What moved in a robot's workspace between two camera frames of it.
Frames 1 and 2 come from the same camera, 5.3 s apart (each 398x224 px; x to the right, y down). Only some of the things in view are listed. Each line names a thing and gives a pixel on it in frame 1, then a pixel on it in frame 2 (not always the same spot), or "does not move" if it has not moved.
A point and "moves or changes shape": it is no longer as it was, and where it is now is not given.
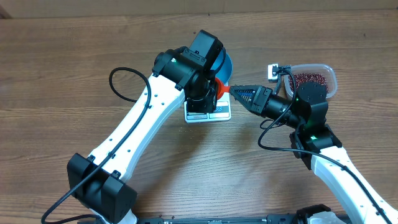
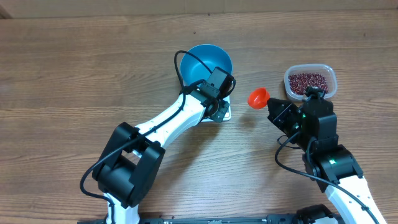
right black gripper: x=258 y=102 -> x=278 y=118
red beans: x=302 y=78 does not move
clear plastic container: x=324 y=74 does not move
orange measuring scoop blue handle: x=221 y=88 moves or changes shape
